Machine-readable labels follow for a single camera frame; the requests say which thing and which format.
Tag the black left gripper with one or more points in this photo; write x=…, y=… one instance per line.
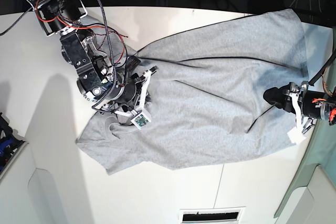
x=315, y=105

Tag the black round floor object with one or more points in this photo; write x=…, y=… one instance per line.
x=263, y=6

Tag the grey t-shirt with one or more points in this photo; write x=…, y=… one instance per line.
x=206, y=98

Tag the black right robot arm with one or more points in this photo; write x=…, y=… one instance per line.
x=109, y=83

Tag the white floor vent grille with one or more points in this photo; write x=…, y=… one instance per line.
x=215, y=215

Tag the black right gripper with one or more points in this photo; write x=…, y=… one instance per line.
x=117, y=94

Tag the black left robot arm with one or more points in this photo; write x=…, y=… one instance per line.
x=320, y=81

